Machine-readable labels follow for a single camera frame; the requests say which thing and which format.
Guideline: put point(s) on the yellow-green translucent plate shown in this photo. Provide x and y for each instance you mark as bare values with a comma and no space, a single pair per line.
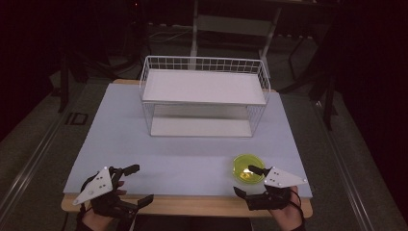
243,162

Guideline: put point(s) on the black rectangular floor marker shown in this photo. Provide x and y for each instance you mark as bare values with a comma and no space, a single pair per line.
77,118

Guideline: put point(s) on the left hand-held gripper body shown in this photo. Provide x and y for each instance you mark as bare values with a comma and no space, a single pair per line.
96,187

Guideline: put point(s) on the black metal stand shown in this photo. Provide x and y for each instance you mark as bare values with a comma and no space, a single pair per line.
64,83
327,96

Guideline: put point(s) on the person's right hand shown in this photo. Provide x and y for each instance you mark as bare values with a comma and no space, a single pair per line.
287,218

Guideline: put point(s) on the metal floor rail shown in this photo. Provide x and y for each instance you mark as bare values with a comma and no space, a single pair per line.
29,166
343,166

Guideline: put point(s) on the pale blue table mat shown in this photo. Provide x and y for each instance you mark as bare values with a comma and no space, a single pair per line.
122,144

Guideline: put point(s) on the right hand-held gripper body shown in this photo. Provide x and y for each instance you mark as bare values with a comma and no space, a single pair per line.
282,179

